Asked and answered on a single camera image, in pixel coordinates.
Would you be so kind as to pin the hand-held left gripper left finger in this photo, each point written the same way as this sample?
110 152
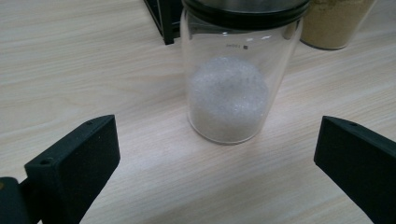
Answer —
77 165

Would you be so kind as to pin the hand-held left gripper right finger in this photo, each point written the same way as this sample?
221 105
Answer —
358 161

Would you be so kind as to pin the glass jar with brown powder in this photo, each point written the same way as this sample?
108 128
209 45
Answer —
330 25

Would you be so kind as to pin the glass jar with white granules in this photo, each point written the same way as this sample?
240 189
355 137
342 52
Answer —
229 99

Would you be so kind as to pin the black metal two-tier rack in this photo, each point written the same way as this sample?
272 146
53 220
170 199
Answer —
168 21

